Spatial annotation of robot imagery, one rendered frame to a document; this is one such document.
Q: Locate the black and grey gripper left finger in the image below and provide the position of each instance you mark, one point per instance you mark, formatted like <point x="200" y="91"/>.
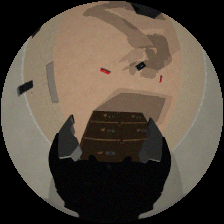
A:
<point x="64" y="150"/>

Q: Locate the dark brown wooden drawer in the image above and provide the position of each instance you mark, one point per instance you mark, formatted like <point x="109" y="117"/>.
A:
<point x="136" y="118"/>
<point x="131" y="149"/>
<point x="134" y="132"/>
<point x="105" y="117"/>
<point x="108" y="132"/>
<point x="111" y="151"/>

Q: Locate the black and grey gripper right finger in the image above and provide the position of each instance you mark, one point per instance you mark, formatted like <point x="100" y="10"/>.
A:
<point x="155" y="153"/>

